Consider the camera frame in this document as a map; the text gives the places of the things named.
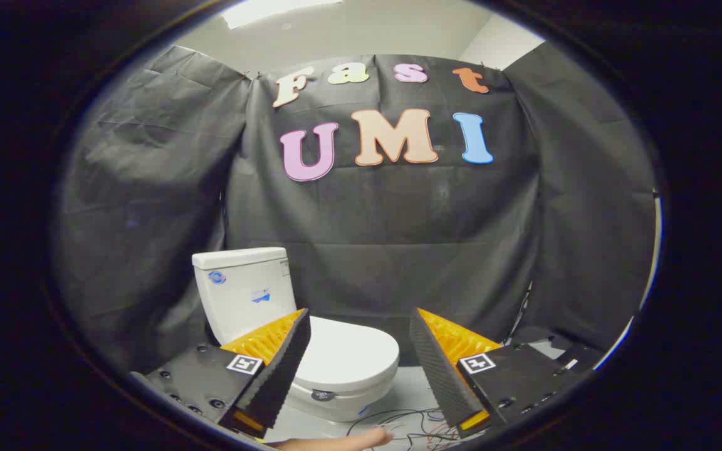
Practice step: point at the black backdrop cloth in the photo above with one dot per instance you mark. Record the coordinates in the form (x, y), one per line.
(398, 219)

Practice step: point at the black box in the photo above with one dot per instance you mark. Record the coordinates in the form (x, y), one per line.
(586, 357)

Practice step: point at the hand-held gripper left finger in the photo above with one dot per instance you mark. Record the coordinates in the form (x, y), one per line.
(282, 369)

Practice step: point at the white toilet bowl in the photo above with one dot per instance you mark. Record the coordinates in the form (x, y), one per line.
(336, 410)

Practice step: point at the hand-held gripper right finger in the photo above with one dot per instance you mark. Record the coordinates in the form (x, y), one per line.
(436, 369)

